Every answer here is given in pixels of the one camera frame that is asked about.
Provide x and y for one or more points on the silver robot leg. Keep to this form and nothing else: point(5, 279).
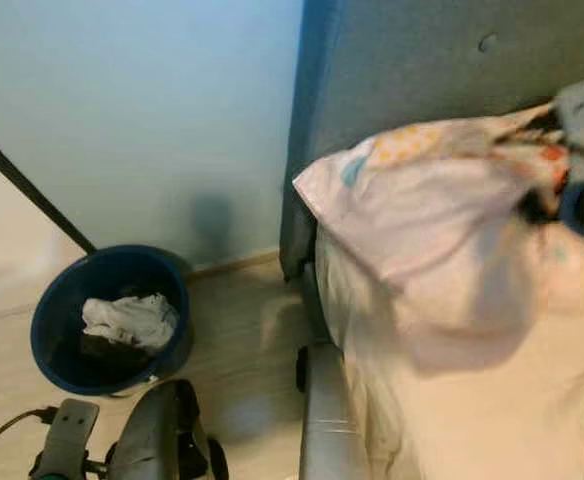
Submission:
point(327, 420)
point(147, 430)

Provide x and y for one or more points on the cream sheeted bed mattress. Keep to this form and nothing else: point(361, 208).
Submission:
point(512, 430)

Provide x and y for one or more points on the silver robot left leg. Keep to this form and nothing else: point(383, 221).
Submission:
point(147, 430)

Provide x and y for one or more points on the dotted cream pillow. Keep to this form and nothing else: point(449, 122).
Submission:
point(422, 220)

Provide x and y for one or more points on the black door frame bar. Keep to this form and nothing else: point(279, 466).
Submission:
point(32, 190)

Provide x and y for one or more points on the crumpled white paper wad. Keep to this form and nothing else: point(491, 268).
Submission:
point(132, 318)

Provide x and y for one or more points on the grey blue upholstered headboard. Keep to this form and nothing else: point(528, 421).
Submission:
point(432, 60)

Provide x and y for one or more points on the silver robot right leg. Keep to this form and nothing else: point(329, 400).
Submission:
point(327, 420)

